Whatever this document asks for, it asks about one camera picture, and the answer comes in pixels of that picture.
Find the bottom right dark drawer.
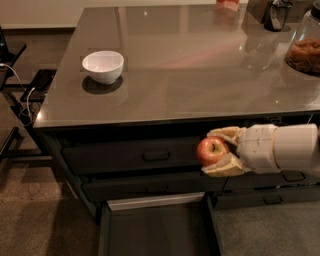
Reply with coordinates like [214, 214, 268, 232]
[214, 186, 320, 209]

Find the top left dark drawer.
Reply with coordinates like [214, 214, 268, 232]
[62, 137, 200, 175]

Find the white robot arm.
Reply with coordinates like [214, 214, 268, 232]
[197, 124, 320, 177]

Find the black side stand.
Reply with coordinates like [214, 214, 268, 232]
[0, 27, 56, 160]

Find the middle left dark drawer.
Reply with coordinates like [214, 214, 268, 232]
[81, 171, 229, 202]

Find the dark drawer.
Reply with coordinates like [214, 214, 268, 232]
[214, 186, 320, 209]
[223, 171, 320, 192]
[81, 171, 229, 202]
[62, 137, 200, 175]

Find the open bottom left drawer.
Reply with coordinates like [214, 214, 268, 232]
[98, 192, 221, 256]

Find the orange box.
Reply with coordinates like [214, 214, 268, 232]
[216, 0, 240, 11]

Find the dark cabinet frame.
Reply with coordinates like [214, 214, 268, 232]
[35, 110, 320, 220]

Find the white ceramic bowl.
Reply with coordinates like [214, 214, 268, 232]
[82, 51, 124, 84]

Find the black coffee pot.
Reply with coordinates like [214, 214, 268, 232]
[263, 0, 293, 32]

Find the white cable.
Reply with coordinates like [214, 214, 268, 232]
[0, 63, 36, 127]

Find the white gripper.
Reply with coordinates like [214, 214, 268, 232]
[201, 124, 280, 177]

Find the glass jar with snacks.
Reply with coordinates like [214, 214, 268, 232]
[285, 0, 320, 76]

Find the red apple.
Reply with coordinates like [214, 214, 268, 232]
[196, 136, 230, 167]

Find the middle right dark drawer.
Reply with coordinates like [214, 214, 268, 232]
[223, 171, 320, 192]

